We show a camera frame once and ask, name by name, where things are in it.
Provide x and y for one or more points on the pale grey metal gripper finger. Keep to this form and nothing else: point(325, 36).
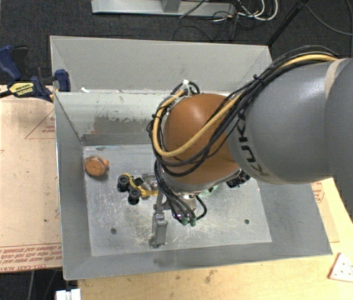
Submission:
point(159, 231)

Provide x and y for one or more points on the grey metal bin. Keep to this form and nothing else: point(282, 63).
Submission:
point(126, 223)

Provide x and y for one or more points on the yellow toy vehicle, black wheels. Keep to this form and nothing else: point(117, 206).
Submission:
point(131, 186)

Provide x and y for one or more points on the orange round toy food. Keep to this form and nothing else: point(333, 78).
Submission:
point(95, 166)

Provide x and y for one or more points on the brown cardboard board, red print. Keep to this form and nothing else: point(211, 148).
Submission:
point(26, 180)

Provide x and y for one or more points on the white triangular sanding pad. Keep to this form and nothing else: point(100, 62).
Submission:
point(344, 269)

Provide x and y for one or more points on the black cylinder on white bracket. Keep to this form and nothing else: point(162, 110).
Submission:
point(237, 180)

